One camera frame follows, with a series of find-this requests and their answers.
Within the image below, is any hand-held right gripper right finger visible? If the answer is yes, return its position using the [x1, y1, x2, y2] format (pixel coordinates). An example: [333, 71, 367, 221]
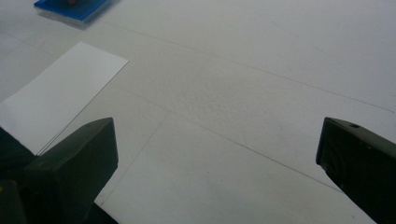
[316, 117, 396, 224]

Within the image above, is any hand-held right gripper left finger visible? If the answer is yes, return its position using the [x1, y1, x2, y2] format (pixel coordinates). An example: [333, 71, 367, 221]
[22, 117, 120, 224]

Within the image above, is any white paper sheet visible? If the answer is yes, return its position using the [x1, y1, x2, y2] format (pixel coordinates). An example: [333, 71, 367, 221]
[0, 41, 130, 156]

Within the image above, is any blue ink pad box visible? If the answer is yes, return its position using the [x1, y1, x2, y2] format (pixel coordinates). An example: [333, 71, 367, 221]
[33, 0, 112, 23]

